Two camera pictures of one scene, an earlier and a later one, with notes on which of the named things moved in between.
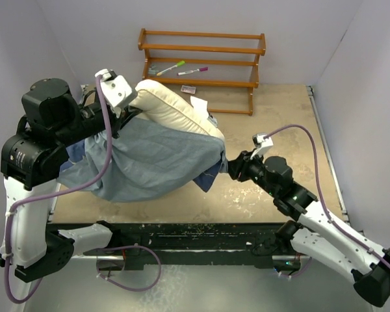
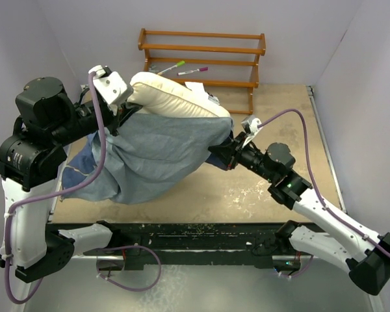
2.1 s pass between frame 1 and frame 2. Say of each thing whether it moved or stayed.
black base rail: stayed
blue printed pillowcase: moved
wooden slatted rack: stayed
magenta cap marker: stayed
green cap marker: stayed
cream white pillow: moved
